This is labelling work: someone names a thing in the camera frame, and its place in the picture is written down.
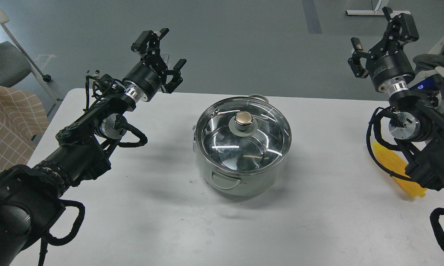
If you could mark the grey office chair left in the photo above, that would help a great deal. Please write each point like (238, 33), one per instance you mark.
(16, 64)

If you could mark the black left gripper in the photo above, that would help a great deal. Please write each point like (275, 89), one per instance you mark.
(149, 75)

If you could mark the pale green steel pot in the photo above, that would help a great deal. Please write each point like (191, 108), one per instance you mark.
(237, 184)

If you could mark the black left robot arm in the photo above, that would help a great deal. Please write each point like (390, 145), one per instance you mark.
(31, 204)

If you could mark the glass pot lid gold knob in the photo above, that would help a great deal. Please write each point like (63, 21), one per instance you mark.
(243, 135)

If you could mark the beige checkered cloth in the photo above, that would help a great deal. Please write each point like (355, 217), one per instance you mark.
(22, 116)

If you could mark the white desk leg base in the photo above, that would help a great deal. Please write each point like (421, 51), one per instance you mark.
(374, 10)

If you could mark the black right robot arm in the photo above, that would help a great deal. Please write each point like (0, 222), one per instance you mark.
(411, 124)

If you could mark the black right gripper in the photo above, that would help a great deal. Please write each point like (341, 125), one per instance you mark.
(387, 59)

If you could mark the yellow plastic corn cob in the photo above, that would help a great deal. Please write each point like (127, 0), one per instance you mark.
(392, 162)

